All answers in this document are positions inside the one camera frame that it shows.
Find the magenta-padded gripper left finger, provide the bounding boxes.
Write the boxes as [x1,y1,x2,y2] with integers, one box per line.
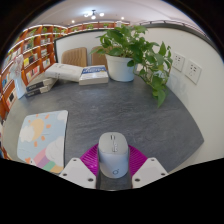
[58,143,101,190]

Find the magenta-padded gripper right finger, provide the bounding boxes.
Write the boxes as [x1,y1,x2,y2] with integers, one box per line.
[127,144,169,190]

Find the white computer mouse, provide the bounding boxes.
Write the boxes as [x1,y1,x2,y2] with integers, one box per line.
[97,131,130,179]

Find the pastel cloud print mouse pad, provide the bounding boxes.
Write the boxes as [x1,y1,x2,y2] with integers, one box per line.
[16,109,69,174]

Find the thin dark hardcover book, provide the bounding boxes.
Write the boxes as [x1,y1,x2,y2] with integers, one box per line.
[24,83,58,99]

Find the white book with blue cover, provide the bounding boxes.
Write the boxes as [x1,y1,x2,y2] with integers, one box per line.
[78,64,110,86]

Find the green plant in white pot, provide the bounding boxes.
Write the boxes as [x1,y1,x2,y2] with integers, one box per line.
[90,24,174,108]

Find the orange wooden shelf unit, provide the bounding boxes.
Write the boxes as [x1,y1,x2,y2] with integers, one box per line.
[0,21,131,160]

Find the recessed ceiling spotlights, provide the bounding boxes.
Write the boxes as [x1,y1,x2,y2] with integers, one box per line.
[69,14,126,24]

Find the black multi-bulb ceiling lamp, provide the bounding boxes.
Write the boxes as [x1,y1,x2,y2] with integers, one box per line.
[83,9,106,20]

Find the white wall socket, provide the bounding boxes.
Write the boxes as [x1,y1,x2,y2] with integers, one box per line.
[171,51,186,72]
[184,59,203,85]

